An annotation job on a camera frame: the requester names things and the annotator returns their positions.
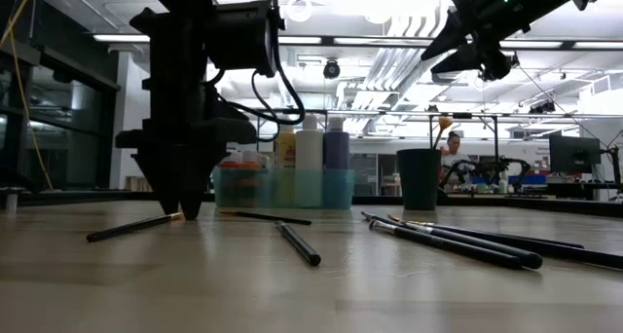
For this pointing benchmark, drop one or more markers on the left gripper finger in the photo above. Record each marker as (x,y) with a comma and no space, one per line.
(163,172)
(199,172)

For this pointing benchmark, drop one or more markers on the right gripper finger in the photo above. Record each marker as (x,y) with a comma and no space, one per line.
(450,33)
(462,62)

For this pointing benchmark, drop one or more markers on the small red paint bottle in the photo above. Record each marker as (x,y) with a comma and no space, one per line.
(234,158)

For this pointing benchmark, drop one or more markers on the large yellow paint bottle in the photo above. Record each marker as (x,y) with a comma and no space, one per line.
(286,150)

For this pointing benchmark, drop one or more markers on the large white paint bottle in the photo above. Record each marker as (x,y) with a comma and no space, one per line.
(309,148)

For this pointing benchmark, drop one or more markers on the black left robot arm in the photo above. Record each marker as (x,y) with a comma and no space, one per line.
(243,36)

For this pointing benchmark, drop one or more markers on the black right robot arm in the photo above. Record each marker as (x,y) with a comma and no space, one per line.
(545,2)

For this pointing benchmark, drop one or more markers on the long ceiling light bar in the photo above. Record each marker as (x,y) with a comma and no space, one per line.
(365,41)

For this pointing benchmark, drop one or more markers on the person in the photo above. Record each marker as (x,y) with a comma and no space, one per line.
(455,160)

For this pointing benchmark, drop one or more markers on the teal translucent plastic bin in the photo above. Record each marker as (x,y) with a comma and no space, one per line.
(302,189)

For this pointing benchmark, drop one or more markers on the black paintbrush silver ferrule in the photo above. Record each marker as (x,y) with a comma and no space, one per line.
(299,245)
(448,245)

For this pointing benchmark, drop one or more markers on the dark plastic cup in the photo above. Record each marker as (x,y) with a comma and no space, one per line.
(418,182)

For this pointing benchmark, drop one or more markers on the black computer monitor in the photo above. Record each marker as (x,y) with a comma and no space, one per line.
(574,153)

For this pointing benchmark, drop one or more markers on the black paintbrush copper ferrule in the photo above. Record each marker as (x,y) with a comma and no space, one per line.
(560,243)

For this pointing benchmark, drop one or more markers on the long black paintbrush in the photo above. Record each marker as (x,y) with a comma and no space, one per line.
(525,261)

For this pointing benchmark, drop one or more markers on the black metal workstation frame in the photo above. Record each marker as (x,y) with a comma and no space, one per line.
(311,111)
(462,115)

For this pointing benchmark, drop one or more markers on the black ceiling dome camera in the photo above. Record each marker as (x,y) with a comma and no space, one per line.
(331,69)

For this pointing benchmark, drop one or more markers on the black aluminium table frame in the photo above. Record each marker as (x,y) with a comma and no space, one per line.
(535,204)

